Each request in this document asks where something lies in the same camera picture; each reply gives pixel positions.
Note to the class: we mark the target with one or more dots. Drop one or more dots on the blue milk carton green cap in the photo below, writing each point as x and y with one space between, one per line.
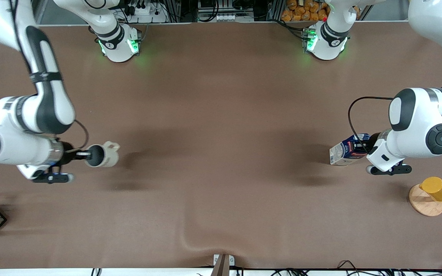
340 153

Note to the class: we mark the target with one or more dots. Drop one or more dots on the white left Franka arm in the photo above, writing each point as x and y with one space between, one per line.
416 122

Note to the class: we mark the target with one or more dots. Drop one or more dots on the aluminium frame profile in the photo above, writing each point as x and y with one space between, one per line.
40 11

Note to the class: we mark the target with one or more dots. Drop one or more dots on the brown table cloth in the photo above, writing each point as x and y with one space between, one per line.
221 115

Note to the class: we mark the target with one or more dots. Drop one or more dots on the round wooden cup stand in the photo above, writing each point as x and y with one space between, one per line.
424 205

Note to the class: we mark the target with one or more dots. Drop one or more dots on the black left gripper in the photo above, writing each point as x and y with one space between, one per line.
372 140

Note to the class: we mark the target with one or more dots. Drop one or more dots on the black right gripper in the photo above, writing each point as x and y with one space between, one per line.
68 152

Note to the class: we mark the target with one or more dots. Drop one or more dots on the brown post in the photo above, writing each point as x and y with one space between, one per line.
221 268

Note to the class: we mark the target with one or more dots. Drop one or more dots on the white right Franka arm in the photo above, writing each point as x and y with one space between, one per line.
14 145

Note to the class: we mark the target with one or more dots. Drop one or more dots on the slim white power strip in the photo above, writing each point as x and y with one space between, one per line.
234 17

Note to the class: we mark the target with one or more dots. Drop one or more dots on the large white power strip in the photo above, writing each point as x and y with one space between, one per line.
148 15

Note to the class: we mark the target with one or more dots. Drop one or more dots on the white table bracket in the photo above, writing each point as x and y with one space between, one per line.
231 260

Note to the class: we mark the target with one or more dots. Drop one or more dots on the yellow plastic cup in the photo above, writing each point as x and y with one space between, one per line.
437 189

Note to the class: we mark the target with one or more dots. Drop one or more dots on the orange snack pile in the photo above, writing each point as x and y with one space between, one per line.
301 9

